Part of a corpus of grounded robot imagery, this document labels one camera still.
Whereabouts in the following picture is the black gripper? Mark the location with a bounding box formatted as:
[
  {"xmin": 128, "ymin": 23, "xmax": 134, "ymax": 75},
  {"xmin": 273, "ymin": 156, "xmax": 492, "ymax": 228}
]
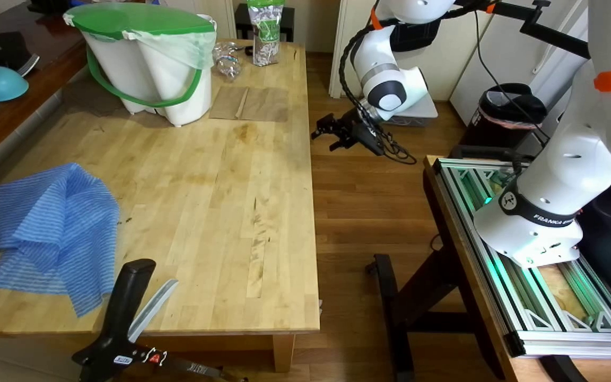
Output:
[{"xmin": 309, "ymin": 105, "xmax": 386, "ymax": 156}]

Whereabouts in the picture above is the brown wood veneer sheet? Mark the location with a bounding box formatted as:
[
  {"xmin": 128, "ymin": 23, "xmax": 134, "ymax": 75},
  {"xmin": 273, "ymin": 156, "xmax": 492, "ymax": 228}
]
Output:
[
  {"xmin": 209, "ymin": 85, "xmax": 249, "ymax": 123},
  {"xmin": 243, "ymin": 85, "xmax": 294, "ymax": 123}
]

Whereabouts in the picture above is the clear plastic bag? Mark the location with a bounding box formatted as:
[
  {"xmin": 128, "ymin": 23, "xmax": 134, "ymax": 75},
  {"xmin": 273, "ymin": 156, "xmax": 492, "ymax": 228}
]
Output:
[{"xmin": 247, "ymin": 0, "xmax": 287, "ymax": 71}]

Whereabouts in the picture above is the black round bin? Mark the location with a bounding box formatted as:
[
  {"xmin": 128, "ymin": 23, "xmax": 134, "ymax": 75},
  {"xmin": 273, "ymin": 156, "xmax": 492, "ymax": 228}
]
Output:
[{"xmin": 452, "ymin": 82, "xmax": 556, "ymax": 161}]

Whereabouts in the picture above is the translucent bucket liner bag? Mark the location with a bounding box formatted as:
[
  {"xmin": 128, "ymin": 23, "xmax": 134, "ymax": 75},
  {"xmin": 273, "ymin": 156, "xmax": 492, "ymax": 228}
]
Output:
[{"xmin": 61, "ymin": 19, "xmax": 220, "ymax": 75}]

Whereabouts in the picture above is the robot stand with black legs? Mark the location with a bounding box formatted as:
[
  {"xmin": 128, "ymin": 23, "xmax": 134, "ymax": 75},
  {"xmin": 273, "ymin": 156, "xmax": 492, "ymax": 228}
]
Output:
[{"xmin": 370, "ymin": 156, "xmax": 611, "ymax": 382}]

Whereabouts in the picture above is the wooden table leg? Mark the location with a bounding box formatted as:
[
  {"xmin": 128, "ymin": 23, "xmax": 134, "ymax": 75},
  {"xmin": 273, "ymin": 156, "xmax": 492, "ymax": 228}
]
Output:
[{"xmin": 270, "ymin": 333, "xmax": 298, "ymax": 376}]

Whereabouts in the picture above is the green bucket lid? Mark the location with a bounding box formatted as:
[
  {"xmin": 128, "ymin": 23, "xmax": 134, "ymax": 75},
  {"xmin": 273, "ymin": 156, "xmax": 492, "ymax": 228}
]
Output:
[{"xmin": 68, "ymin": 3, "xmax": 219, "ymax": 43}]

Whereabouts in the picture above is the blue cleaning cloth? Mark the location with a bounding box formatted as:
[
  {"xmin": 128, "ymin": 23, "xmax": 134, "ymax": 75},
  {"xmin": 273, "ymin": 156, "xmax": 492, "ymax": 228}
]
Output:
[{"xmin": 0, "ymin": 161, "xmax": 124, "ymax": 320}]

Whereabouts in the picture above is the dark wood sideboard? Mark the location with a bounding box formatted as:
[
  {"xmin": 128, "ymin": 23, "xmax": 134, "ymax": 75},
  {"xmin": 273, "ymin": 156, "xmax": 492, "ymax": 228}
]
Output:
[{"xmin": 0, "ymin": 6, "xmax": 90, "ymax": 196}]

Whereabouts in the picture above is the white bucket with green handle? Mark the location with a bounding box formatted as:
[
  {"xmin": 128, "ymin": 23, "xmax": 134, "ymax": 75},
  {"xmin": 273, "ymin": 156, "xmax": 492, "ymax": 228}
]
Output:
[{"xmin": 63, "ymin": 3, "xmax": 220, "ymax": 129}]

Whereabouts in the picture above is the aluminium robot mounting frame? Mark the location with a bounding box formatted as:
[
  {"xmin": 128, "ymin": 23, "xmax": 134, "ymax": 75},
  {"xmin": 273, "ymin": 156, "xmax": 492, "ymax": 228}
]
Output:
[{"xmin": 436, "ymin": 156, "xmax": 611, "ymax": 359}]

